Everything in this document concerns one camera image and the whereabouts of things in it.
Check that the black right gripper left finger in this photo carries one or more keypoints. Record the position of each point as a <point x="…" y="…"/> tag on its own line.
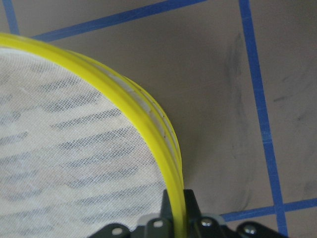
<point x="161" y="225"/>

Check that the yellow steamer layer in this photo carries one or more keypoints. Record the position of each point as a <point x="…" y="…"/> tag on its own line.
<point x="81" y="146"/>

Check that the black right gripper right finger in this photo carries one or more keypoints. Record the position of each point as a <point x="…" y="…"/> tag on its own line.
<point x="202" y="225"/>

